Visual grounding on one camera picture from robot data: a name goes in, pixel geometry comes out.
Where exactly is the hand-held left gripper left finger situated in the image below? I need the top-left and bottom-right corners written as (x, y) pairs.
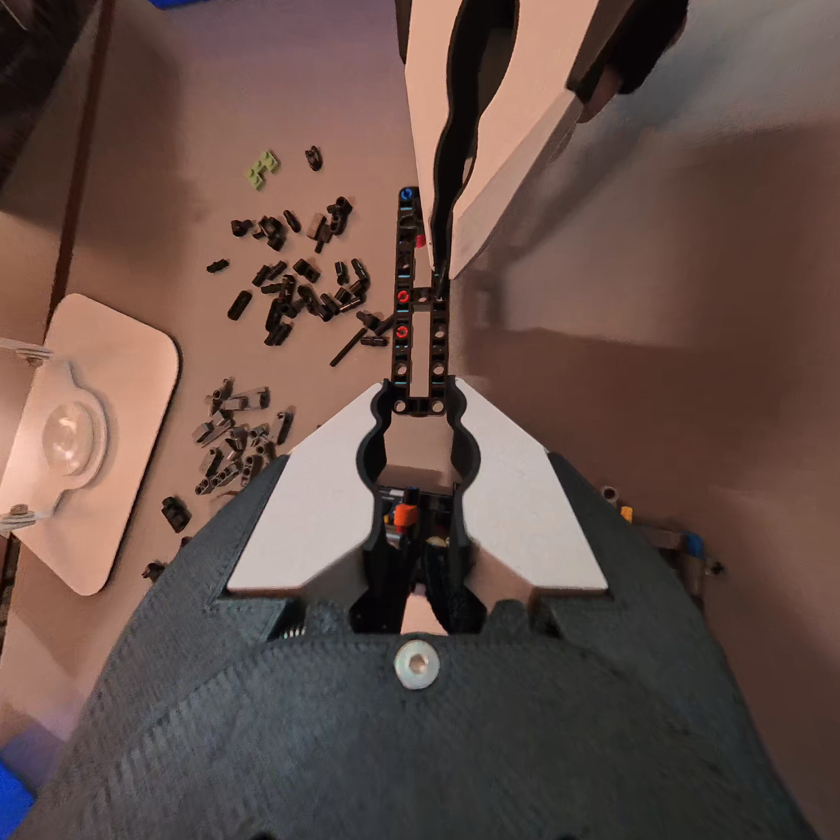
top-left (225, 379), bottom-right (395, 605)

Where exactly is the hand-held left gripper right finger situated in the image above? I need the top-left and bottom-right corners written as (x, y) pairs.
top-left (449, 376), bottom-right (611, 608)

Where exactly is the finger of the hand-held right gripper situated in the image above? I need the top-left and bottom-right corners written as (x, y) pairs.
top-left (449, 0), bottom-right (608, 282)
top-left (395, 0), bottom-right (490, 280)

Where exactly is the black lego frame assembly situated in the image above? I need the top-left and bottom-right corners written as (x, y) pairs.
top-left (390, 187), bottom-right (455, 417)

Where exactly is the pile of black lego pieces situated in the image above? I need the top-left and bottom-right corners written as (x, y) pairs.
top-left (206, 196), bottom-right (395, 367)

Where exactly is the pile of grey lego pieces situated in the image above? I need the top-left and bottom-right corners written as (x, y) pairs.
top-left (192, 377), bottom-right (295, 494)

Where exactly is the multicoloured lego chassis model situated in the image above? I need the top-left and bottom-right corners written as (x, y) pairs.
top-left (377, 484), bottom-right (726, 595)

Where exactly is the white desk stand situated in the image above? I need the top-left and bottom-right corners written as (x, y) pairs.
top-left (0, 292), bottom-right (181, 597)

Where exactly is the blue plastic bin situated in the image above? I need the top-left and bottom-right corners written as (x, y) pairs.
top-left (0, 742), bottom-right (35, 815)

